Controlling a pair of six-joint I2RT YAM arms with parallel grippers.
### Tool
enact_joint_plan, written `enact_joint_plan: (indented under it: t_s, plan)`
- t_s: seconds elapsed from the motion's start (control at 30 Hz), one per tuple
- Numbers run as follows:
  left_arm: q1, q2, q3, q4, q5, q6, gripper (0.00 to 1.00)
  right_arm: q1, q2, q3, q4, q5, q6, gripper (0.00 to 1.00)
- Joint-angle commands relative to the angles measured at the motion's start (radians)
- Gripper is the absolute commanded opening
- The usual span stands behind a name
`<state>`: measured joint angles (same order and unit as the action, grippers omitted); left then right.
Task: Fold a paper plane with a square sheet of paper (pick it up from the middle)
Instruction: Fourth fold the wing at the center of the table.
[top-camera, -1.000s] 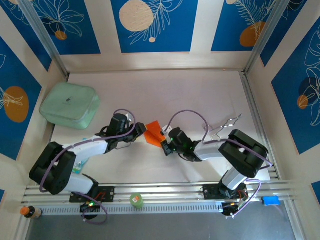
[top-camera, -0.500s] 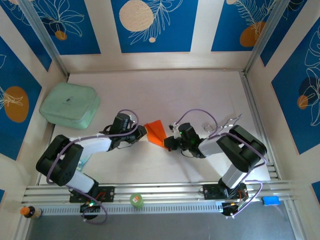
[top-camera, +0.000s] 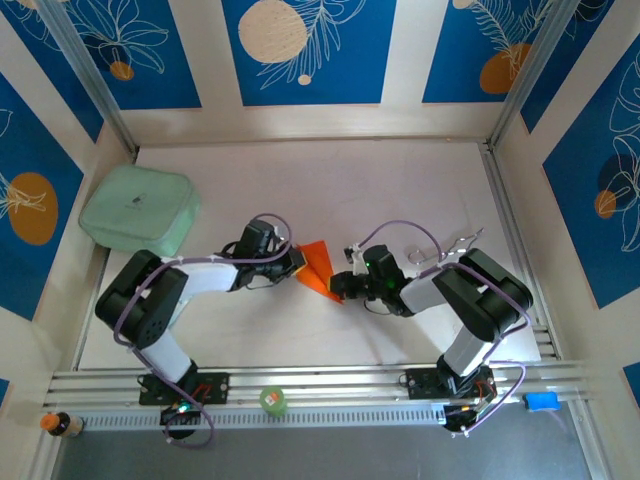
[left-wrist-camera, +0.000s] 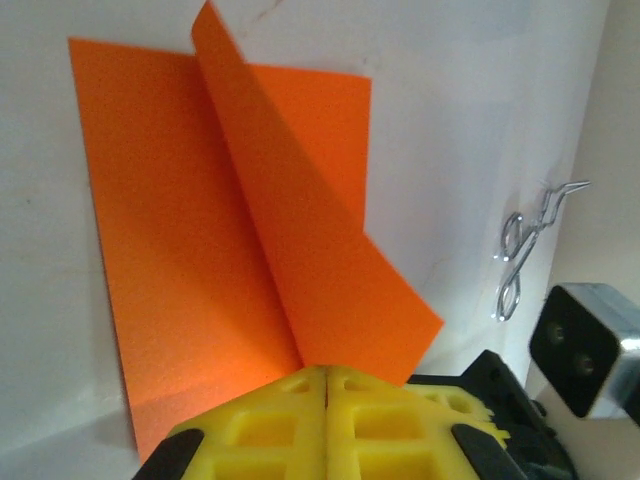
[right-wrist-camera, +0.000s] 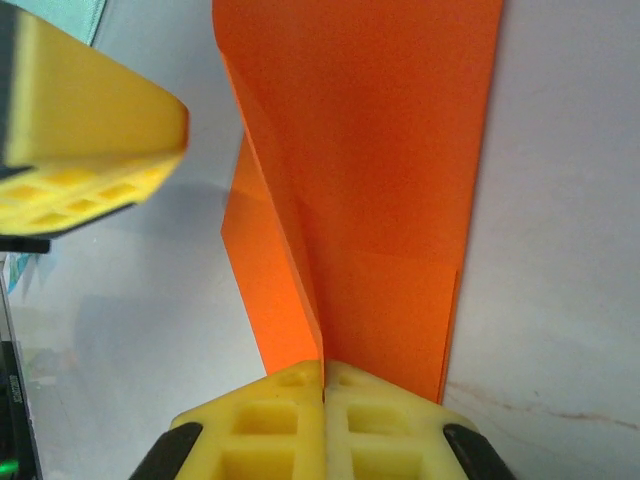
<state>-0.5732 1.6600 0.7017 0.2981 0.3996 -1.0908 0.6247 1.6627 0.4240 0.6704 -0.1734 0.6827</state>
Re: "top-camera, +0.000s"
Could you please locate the orange cloth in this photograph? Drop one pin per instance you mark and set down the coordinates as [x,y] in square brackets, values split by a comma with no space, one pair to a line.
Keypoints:
[317,265]

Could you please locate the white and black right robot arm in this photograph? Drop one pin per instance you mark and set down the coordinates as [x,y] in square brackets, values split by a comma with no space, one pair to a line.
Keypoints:
[482,295]

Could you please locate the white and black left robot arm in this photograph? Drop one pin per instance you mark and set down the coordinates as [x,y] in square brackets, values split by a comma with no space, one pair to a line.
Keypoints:
[142,300]

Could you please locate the green can with orange label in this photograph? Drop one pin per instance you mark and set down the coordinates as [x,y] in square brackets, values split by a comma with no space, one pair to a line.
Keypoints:
[273,401]

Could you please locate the black controller board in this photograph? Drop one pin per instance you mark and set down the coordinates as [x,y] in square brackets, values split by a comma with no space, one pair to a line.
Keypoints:
[181,415]
[462,417]

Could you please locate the mint green zip pouch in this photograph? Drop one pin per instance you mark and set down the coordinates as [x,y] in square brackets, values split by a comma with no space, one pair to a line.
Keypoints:
[132,210]

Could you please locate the blue box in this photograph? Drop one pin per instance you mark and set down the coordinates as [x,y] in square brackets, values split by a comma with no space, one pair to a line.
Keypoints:
[540,402]

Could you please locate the bottle with orange cap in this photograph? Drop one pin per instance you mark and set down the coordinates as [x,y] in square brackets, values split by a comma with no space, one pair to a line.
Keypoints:
[61,424]

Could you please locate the aluminium mounting rail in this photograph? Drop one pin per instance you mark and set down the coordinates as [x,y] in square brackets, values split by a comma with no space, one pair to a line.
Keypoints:
[325,385]

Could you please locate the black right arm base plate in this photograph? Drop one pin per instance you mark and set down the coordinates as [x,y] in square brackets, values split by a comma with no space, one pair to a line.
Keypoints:
[422,384]

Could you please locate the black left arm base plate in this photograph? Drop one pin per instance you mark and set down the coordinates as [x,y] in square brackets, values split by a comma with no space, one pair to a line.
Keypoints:
[215,389]

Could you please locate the aluminium side rail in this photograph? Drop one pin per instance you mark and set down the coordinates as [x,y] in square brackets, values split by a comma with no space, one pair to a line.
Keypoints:
[505,200]

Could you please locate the aluminium frame post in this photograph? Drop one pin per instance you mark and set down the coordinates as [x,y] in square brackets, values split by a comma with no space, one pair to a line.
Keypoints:
[90,75]
[530,70]

